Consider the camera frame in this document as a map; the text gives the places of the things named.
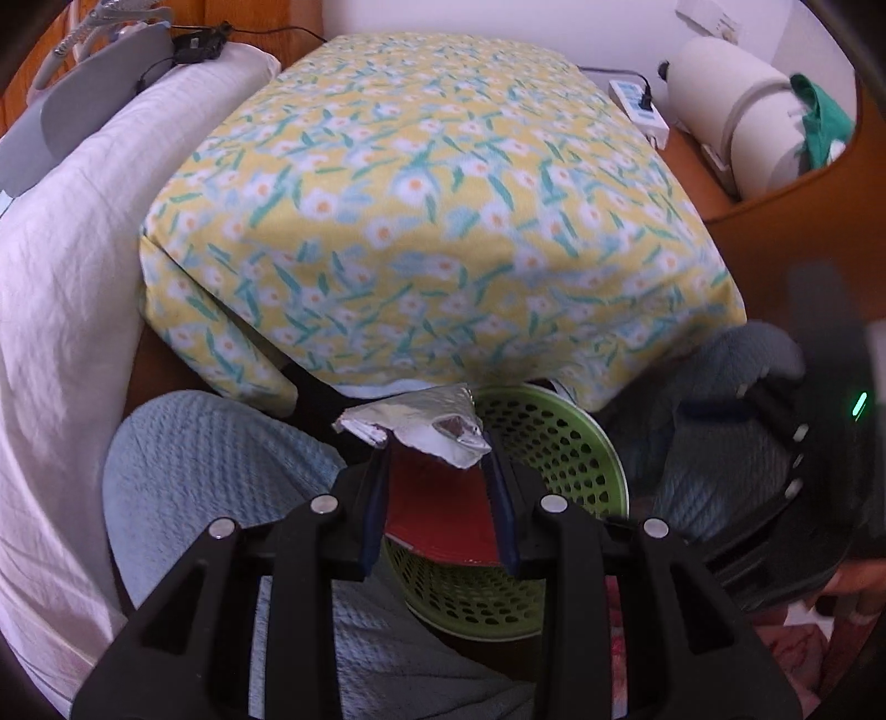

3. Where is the white power strip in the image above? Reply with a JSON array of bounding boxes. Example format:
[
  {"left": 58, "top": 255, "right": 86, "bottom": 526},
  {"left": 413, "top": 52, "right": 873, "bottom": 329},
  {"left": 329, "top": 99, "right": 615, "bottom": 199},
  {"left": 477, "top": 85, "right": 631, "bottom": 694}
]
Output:
[{"left": 607, "top": 78, "right": 671, "bottom": 136}]

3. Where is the grey bedside machine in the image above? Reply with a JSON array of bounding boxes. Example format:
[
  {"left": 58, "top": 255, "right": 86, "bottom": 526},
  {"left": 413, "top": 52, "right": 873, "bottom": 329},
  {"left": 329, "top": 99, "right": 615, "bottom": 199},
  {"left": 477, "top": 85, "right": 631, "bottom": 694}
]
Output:
[{"left": 0, "top": 19, "right": 174, "bottom": 209}]

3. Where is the black power adapter with cable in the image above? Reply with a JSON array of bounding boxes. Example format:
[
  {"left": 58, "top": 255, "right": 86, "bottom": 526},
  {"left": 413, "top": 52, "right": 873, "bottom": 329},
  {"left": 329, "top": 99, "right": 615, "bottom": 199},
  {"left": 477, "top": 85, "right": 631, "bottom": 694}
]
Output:
[{"left": 135, "top": 22, "right": 326, "bottom": 94}]

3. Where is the white pillow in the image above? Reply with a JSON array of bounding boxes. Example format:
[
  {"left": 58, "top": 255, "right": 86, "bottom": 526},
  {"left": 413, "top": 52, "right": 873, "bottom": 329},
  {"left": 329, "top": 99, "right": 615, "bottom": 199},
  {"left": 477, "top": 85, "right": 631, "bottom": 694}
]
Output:
[{"left": 0, "top": 42, "right": 281, "bottom": 700}]

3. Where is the pink printed cloth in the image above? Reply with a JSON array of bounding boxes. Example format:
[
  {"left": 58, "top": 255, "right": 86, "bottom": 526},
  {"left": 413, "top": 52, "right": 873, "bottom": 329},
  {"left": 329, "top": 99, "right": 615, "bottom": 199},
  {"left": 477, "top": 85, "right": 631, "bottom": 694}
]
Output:
[{"left": 607, "top": 574, "right": 842, "bottom": 720}]

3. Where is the green cloth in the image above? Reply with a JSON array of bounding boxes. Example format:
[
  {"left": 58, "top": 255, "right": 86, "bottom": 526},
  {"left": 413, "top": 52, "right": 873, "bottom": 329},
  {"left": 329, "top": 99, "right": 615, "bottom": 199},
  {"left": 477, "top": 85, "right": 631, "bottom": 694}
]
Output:
[{"left": 790, "top": 73, "right": 858, "bottom": 171}]

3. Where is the red foil snack packet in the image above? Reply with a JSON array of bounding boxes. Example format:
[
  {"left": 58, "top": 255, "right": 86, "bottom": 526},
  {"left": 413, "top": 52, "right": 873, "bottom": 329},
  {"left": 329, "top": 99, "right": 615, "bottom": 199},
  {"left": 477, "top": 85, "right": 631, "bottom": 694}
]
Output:
[{"left": 333, "top": 385, "right": 509, "bottom": 567}]

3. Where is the person's right forearm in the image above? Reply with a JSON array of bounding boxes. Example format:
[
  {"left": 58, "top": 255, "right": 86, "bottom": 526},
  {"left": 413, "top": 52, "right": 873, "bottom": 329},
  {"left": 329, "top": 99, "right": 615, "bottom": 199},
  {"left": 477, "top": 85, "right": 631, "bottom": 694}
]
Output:
[{"left": 820, "top": 554, "right": 876, "bottom": 624}]

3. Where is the green perforated plastic basket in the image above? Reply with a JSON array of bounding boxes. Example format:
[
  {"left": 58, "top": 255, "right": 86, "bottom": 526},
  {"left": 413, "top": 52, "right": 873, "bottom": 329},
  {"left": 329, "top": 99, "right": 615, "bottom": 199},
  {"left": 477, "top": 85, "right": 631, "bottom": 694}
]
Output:
[{"left": 384, "top": 384, "right": 631, "bottom": 641}]

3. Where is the wooden headboard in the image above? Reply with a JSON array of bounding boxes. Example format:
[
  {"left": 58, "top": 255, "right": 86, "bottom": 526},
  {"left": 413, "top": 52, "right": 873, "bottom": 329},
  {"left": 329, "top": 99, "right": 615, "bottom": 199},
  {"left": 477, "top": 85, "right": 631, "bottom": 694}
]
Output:
[{"left": 0, "top": 0, "right": 326, "bottom": 140}]

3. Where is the white cylindrical appliance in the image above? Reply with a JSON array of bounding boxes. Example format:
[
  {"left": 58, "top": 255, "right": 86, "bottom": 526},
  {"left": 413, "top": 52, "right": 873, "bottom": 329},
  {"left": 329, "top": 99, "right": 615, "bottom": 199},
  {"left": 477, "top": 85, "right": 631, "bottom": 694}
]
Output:
[{"left": 663, "top": 34, "right": 818, "bottom": 202}]

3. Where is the white ribbed hose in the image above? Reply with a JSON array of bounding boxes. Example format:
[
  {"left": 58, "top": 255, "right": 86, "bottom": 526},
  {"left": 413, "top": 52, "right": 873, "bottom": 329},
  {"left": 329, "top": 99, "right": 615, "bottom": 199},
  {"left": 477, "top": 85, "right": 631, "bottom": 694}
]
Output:
[{"left": 28, "top": 0, "right": 174, "bottom": 88}]

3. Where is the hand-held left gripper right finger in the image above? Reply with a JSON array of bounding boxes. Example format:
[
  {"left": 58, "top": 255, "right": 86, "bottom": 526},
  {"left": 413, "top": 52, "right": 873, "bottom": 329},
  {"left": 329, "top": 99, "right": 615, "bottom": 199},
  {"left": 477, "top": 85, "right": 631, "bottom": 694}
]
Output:
[{"left": 480, "top": 443, "right": 805, "bottom": 720}]

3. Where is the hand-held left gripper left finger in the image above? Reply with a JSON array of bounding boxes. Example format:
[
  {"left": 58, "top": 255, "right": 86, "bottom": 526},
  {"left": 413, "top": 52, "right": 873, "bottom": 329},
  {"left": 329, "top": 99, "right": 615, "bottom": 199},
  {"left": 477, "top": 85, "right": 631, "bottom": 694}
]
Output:
[{"left": 72, "top": 450, "right": 393, "bottom": 720}]

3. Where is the yellow floral pillow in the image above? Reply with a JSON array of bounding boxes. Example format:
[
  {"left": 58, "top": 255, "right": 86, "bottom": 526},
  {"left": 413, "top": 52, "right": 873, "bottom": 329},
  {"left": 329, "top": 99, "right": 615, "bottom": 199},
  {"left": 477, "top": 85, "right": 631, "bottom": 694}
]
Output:
[{"left": 138, "top": 31, "right": 749, "bottom": 420}]

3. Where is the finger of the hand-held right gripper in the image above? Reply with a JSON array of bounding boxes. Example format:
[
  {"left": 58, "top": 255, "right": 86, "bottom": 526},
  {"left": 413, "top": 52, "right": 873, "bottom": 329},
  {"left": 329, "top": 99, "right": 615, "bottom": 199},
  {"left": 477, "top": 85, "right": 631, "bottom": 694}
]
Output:
[
  {"left": 692, "top": 476, "right": 805, "bottom": 577},
  {"left": 677, "top": 377, "right": 810, "bottom": 451}
]

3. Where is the wooden nightstand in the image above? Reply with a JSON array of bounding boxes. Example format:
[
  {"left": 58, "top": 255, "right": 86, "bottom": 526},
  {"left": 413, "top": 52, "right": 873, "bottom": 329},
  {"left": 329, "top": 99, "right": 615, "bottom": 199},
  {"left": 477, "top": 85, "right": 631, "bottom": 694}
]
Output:
[{"left": 654, "top": 69, "right": 886, "bottom": 333}]

